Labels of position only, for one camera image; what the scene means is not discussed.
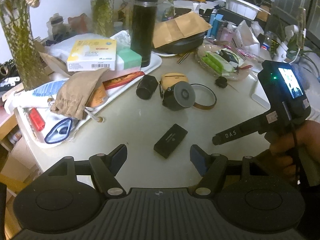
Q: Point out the yellow white medicine box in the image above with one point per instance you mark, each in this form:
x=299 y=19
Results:
x=90 y=55

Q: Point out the green tissue pack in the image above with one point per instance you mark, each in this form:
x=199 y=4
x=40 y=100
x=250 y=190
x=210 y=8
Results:
x=127 y=59

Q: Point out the orange snack packet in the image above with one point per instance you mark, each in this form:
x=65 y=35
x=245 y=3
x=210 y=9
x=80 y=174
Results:
x=98 y=96

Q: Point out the glass vase with stems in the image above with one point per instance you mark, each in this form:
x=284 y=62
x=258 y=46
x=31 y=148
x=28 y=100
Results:
x=15 y=21

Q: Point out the brown paper envelope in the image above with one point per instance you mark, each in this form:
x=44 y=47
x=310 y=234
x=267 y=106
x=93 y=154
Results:
x=183 y=26

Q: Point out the black cylindrical adapter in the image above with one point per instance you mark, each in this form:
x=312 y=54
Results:
x=146 y=87

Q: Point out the white food container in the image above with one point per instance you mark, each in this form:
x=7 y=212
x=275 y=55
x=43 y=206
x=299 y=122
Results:
x=243 y=8

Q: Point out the yellow earbud case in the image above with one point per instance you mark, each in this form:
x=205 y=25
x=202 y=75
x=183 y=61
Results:
x=170 y=79

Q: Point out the black thermos bottle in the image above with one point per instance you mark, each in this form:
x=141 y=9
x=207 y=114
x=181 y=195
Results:
x=143 y=24

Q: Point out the red flat packet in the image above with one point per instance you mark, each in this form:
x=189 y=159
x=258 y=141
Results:
x=120 y=81

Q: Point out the red lighter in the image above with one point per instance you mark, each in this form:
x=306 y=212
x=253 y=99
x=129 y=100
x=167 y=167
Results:
x=36 y=119

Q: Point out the black grey round device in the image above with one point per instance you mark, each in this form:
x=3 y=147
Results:
x=179 y=96

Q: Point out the glass snack dish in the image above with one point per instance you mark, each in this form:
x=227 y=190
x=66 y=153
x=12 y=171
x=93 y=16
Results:
x=223 y=61

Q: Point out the beige drawstring pouch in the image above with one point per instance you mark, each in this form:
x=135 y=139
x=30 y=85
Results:
x=74 y=94

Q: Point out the black knob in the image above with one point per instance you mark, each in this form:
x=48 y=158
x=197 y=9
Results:
x=221 y=82

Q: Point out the black rectangular case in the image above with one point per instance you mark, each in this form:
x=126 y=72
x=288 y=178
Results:
x=170 y=141

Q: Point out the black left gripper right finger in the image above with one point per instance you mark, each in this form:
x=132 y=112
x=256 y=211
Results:
x=212 y=170

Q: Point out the white plastic tray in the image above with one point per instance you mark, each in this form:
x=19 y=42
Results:
x=50 y=128

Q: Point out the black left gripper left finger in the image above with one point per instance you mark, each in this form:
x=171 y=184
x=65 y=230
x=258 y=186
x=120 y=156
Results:
x=104 y=169

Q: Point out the white plastic bag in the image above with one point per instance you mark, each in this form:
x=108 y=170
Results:
x=245 y=39

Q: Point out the amber tape roll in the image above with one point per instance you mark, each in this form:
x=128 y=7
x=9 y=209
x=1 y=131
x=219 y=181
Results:
x=205 y=98

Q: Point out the black zip case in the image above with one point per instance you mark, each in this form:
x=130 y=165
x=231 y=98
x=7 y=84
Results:
x=183 y=45

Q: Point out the green wet wipe pack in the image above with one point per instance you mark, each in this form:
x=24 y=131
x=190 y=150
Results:
x=211 y=60

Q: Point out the white phone gimbal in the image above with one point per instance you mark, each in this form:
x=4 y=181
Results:
x=290 y=32

